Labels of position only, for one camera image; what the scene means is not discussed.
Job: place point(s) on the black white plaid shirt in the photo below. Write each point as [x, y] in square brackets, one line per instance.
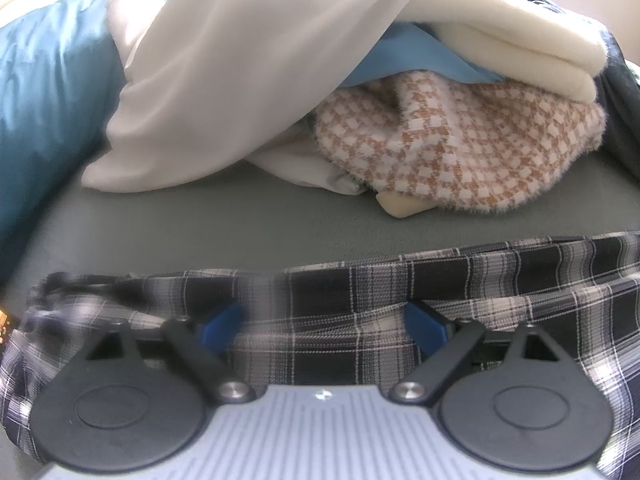
[325, 320]

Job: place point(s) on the cream fleece garment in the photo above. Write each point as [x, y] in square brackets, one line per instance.
[500, 45]

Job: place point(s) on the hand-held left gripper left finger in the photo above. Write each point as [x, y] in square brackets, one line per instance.
[220, 327]

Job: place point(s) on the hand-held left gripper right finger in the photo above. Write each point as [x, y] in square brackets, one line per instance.
[425, 327]

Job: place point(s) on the white grey thin garment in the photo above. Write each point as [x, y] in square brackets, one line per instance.
[320, 175]

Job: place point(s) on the white thin cloth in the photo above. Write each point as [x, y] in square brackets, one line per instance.
[225, 70]

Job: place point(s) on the light blue cloth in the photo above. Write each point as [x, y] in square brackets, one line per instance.
[410, 55]

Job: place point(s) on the beige houndstooth fuzzy garment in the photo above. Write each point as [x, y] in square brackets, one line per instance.
[450, 150]

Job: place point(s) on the dark grey garment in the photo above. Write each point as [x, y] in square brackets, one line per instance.
[622, 110]

